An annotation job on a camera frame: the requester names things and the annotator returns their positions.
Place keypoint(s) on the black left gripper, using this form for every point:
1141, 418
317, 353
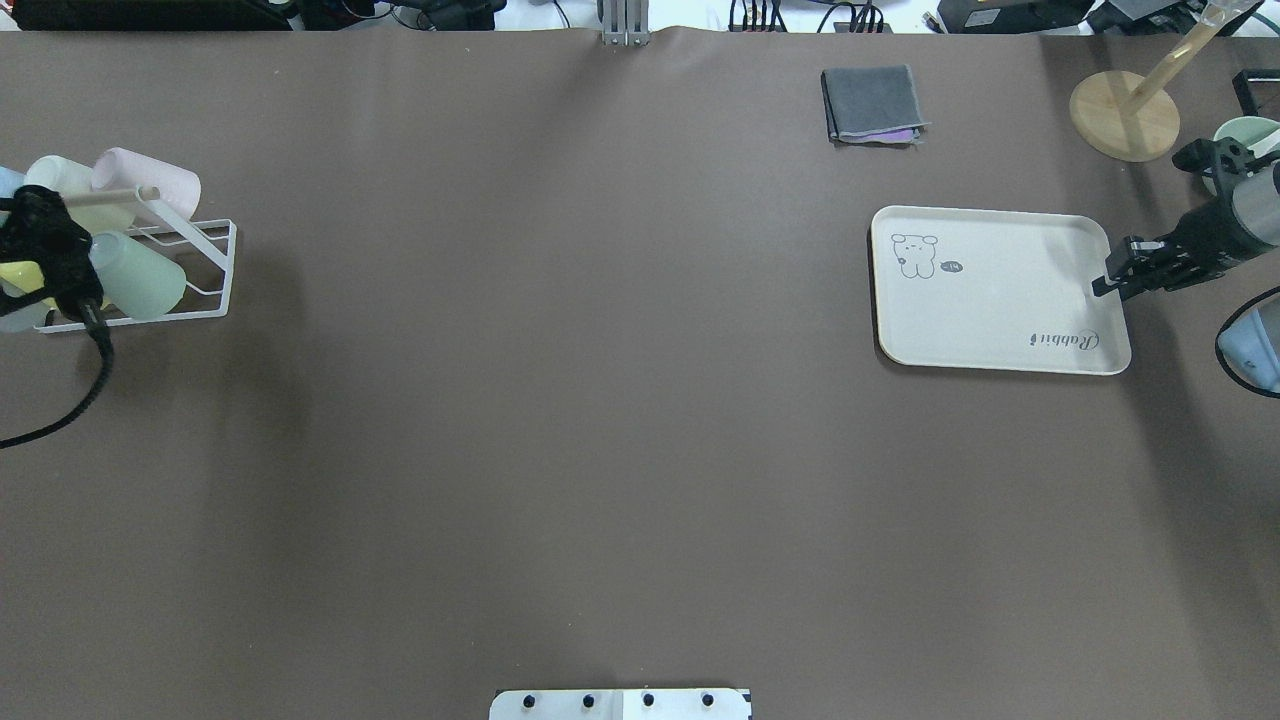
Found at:
42, 243

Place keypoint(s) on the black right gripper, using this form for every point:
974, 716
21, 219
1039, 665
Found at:
1203, 235

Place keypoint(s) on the green cup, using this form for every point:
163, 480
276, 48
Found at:
138, 280

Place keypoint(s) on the cream rabbit tray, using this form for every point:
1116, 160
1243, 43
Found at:
999, 290

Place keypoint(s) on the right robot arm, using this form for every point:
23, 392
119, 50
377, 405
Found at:
1255, 208

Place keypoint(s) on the yellow cup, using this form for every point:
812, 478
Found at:
21, 278

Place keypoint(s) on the blue cup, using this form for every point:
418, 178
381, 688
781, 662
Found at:
10, 181

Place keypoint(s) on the white cup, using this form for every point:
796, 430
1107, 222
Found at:
69, 177

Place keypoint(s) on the grey cup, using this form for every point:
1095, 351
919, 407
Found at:
15, 319

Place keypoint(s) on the pink cup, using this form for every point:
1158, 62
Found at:
120, 168

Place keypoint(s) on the wooden cup tree stand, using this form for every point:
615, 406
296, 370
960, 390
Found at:
1132, 118

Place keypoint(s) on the green bowl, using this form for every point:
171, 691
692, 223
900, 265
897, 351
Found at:
1258, 133

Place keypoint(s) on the purple folded cloth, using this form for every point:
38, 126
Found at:
899, 137

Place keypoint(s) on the grey folded cloth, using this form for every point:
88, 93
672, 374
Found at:
863, 100

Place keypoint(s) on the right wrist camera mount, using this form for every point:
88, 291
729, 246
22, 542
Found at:
1225, 161

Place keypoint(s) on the white wire cup rack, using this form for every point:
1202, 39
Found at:
206, 251

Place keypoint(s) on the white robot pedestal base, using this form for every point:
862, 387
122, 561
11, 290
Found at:
623, 703

